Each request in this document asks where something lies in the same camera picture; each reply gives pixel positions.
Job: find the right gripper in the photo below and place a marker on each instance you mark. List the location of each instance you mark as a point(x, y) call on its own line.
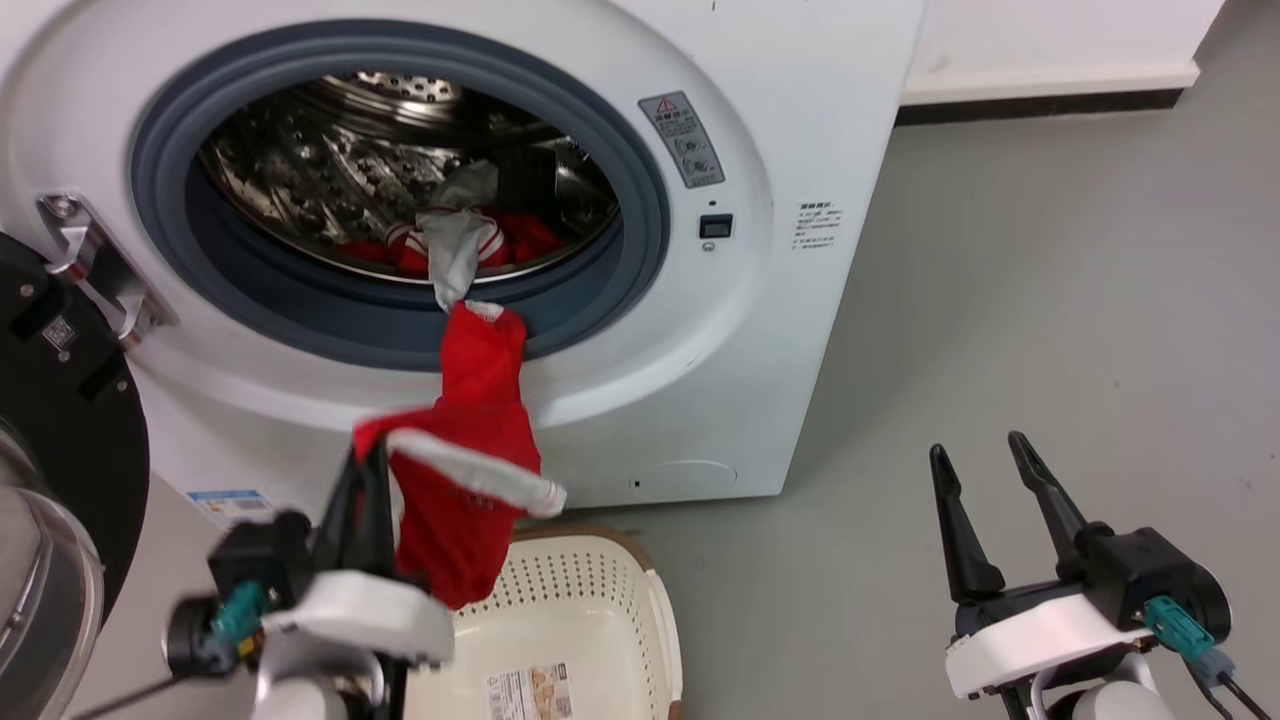
point(1030, 630)

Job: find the paper basket label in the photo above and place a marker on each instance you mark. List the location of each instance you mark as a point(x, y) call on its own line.
point(530, 692)

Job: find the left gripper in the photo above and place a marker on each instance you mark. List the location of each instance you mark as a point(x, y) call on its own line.
point(360, 615)

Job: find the steel washer drum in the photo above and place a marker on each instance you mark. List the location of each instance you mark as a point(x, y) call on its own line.
point(300, 170)

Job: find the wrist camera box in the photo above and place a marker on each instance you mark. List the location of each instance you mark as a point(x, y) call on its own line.
point(1150, 580)
point(255, 560)

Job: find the blue energy label sticker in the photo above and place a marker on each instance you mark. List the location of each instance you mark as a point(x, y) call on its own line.
point(230, 505)

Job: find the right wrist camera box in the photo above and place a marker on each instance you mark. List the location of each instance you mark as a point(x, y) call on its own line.
point(1150, 580)

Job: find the black wall baseboard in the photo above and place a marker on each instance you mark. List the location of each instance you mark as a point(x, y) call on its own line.
point(1040, 106)

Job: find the grey garment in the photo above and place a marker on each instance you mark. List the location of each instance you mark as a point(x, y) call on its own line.
point(452, 250)

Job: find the cream perforated laundry basket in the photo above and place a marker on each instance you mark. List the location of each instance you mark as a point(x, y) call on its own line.
point(600, 620)

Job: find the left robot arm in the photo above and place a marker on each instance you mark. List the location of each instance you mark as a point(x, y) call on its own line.
point(300, 695)

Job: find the black round washer door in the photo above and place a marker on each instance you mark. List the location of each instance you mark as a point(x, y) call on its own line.
point(60, 420)

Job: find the black door latch socket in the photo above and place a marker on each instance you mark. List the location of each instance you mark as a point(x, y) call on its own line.
point(716, 226)

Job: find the grey rubber door gasket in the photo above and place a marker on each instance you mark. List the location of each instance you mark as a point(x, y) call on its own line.
point(300, 320)

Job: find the grey warning sticker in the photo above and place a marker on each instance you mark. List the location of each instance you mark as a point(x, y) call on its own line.
point(682, 140)

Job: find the metal door hinge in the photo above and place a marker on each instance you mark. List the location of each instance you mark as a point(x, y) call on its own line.
point(100, 270)

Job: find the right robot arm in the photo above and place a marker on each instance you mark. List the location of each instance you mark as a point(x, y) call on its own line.
point(1110, 700)

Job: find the red garment with white trim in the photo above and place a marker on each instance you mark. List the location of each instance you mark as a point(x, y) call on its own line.
point(470, 420)

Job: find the white front-load washing machine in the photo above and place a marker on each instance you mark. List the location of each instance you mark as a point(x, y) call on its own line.
point(800, 100)

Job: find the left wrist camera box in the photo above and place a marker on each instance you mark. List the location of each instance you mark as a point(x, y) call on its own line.
point(255, 560)

